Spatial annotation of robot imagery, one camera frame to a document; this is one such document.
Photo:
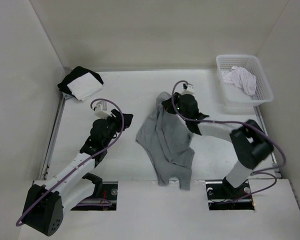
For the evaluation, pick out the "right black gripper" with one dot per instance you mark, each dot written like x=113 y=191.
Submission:
x=168 y=106

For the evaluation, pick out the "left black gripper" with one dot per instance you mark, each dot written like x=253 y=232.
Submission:
x=117 y=117

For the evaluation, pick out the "grey tank top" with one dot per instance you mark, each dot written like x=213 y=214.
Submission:
x=166 y=140

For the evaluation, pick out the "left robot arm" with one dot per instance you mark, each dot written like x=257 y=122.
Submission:
x=46 y=205

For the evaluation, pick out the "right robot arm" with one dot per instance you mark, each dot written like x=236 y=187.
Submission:
x=250 y=147

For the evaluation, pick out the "folded white tank top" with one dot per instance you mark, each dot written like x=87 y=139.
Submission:
x=84 y=86

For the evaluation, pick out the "light pink tank top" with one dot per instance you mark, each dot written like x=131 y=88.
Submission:
x=242 y=79

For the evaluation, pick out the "folded black tank top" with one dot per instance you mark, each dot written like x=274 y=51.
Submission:
x=75 y=74

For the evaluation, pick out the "white plastic basket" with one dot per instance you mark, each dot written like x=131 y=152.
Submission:
x=235 y=97

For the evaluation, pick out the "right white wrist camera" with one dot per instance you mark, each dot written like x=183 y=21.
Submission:
x=188 y=89

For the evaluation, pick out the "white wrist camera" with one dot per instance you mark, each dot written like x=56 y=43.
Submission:
x=188 y=89
x=101 y=110

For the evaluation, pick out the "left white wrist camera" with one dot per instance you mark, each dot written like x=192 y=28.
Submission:
x=101 y=110

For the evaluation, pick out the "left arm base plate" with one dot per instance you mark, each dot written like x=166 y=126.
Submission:
x=107 y=191

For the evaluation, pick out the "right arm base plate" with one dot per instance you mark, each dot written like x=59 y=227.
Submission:
x=219 y=193

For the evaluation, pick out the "left metal table rail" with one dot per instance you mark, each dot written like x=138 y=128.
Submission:
x=52 y=140

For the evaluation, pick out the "metal table rail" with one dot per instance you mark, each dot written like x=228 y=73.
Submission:
x=52 y=140
x=269 y=165

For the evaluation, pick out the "right metal table rail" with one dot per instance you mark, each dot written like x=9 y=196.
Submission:
x=269 y=165

